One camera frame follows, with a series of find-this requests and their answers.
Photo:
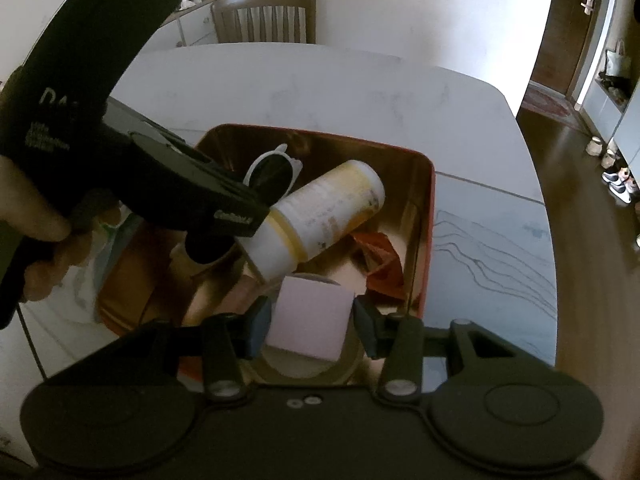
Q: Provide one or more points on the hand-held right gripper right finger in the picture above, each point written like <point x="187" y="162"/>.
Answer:
<point x="365" y="327"/>

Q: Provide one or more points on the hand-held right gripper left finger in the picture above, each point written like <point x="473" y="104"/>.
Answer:
<point x="260" y="325"/>

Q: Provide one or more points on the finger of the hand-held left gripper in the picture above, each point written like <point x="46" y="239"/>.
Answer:
<point x="210" y="247"/>
<point x="200" y="185"/>

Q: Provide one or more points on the clear tape roll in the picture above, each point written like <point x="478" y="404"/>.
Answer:
<point x="345" y="365"/>

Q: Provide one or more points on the pink square block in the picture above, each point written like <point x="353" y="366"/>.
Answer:
<point x="310" y="317"/>

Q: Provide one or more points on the small red wrapper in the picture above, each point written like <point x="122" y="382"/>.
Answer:
<point x="382" y="260"/>

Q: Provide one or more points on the white sunglasses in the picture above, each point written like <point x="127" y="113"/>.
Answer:
<point x="272" y="172"/>

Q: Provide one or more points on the white and yellow bottle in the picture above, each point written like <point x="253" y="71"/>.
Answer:
<point x="325" y="210"/>

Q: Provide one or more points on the red tin box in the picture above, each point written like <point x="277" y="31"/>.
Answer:
<point x="405" y="200"/>

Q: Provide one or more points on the person's left hand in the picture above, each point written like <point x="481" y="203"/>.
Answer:
<point x="40" y="205"/>

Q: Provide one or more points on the white drawer cabinet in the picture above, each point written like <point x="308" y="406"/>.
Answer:
<point x="197" y="22"/>

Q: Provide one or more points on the wooden chair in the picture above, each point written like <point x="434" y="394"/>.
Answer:
<point x="265" y="15"/>

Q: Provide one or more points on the patterned floor rug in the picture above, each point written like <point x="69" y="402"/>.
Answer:
<point x="550" y="102"/>

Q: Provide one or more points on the row of shoes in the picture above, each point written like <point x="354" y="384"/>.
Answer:
<point x="620" y="182"/>

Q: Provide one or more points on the brown door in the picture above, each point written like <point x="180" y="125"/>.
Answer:
<point x="562" y="25"/>

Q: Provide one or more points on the white tote bag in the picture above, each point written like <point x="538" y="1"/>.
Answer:
<point x="618" y="62"/>

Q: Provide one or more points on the white wall cabinet unit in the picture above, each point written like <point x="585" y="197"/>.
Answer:
<point x="622" y="105"/>

